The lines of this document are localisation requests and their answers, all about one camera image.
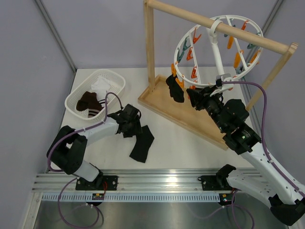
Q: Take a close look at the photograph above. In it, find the wooden hanger rack frame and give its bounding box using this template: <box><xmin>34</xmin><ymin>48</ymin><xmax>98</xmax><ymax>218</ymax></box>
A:
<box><xmin>138</xmin><ymin>0</ymin><xmax>298</xmax><ymax>149</ymax></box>

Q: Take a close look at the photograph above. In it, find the brown sock with stripes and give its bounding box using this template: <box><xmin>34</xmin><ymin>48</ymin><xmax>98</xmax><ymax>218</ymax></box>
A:
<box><xmin>76</xmin><ymin>91</ymin><xmax>105</xmax><ymax>118</ymax></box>

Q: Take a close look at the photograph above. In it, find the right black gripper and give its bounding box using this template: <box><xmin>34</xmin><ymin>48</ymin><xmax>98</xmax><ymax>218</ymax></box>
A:
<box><xmin>186</xmin><ymin>85</ymin><xmax>228</xmax><ymax>132</ymax></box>

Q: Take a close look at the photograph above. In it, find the white slotted cable duct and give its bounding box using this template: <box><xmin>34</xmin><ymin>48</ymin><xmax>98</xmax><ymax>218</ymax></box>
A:
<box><xmin>42</xmin><ymin>192</ymin><xmax>220</xmax><ymax>203</ymax></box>

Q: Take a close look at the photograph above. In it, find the white sock in basket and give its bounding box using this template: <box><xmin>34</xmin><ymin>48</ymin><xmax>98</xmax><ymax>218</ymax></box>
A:
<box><xmin>91</xmin><ymin>77</ymin><xmax>111</xmax><ymax>101</ymax></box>

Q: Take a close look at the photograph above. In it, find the white perforated plastic basket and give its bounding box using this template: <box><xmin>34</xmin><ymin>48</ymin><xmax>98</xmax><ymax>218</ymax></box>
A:
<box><xmin>65</xmin><ymin>69</ymin><xmax>126</xmax><ymax>123</ymax></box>

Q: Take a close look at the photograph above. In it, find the aluminium mounting rail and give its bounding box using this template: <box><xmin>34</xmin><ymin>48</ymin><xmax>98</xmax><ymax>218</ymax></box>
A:
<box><xmin>31</xmin><ymin>169</ymin><xmax>218</xmax><ymax>193</ymax></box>

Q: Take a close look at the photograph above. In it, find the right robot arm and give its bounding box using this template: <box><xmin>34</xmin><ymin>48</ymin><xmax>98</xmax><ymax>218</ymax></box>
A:
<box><xmin>186</xmin><ymin>87</ymin><xmax>305</xmax><ymax>226</ymax></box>

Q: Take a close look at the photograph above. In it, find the white round clip hanger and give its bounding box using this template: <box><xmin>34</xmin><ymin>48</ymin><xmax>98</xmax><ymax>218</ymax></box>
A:
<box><xmin>171</xmin><ymin>15</ymin><xmax>264</xmax><ymax>88</ymax></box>

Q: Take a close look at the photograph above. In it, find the black sock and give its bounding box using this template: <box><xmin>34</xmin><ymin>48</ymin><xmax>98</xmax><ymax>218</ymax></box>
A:
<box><xmin>129</xmin><ymin>125</ymin><xmax>154</xmax><ymax>163</ymax></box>
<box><xmin>165</xmin><ymin>74</ymin><xmax>184</xmax><ymax>103</ymax></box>

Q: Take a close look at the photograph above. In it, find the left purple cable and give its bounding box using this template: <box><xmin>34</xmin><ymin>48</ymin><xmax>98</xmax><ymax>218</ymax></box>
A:
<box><xmin>46</xmin><ymin>92</ymin><xmax>124</xmax><ymax>226</ymax></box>

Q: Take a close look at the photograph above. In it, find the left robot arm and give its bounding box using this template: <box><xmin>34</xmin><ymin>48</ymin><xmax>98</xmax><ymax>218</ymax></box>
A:
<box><xmin>47</xmin><ymin>104</ymin><xmax>142</xmax><ymax>190</ymax></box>

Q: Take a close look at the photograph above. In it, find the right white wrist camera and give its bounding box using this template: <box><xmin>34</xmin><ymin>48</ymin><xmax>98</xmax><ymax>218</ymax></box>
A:
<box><xmin>210</xmin><ymin>73</ymin><xmax>234</xmax><ymax>97</ymax></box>

